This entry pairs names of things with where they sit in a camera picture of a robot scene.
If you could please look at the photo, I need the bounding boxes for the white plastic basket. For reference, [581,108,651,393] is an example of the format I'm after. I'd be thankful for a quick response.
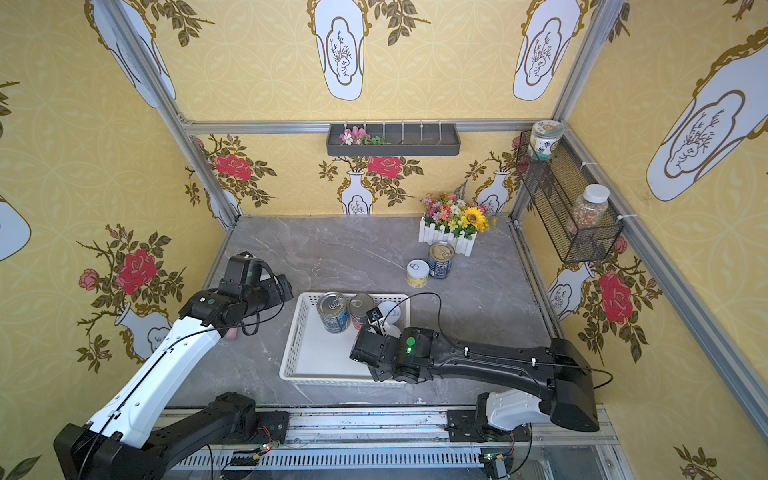
[279,292,396,387]

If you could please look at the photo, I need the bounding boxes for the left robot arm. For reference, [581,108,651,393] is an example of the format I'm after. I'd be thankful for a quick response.
[53,252,293,479]

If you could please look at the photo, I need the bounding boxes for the red labelled tin can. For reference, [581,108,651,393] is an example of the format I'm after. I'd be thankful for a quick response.
[348,293,375,330]

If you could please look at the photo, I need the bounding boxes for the clear jar white lid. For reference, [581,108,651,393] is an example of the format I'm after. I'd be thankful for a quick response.
[568,184,610,234]

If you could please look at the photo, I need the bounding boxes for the pink small can front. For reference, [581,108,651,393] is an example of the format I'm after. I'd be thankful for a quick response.
[378,301,402,325]

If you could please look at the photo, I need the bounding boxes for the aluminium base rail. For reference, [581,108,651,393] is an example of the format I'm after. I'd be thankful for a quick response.
[166,405,634,479]

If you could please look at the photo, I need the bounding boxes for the pink artificial flowers on shelf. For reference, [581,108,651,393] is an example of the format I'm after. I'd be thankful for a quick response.
[339,126,386,146]

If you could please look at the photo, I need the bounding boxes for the blue can near flowers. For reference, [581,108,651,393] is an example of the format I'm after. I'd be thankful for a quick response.
[427,241,455,279]

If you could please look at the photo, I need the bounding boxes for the grey wall shelf tray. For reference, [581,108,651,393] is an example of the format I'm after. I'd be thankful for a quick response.
[326,121,462,157]

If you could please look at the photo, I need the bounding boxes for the yellow small can back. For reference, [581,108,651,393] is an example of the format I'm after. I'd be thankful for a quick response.
[406,259,430,288]

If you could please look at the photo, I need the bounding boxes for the flower box white fence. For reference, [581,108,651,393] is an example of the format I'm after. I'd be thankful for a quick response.
[418,193,490,257]

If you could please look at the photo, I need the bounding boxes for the black wire wall basket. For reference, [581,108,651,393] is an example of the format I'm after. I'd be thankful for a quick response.
[517,131,624,264]

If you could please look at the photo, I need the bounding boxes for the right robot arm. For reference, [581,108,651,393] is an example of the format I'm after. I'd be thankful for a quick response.
[349,326,600,443]

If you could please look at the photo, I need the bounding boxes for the patterned jar on rack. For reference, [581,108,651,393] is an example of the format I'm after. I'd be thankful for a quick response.
[529,120,564,161]

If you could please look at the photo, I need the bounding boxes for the blue labelled tin can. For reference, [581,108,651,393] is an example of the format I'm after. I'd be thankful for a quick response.
[317,292,349,334]

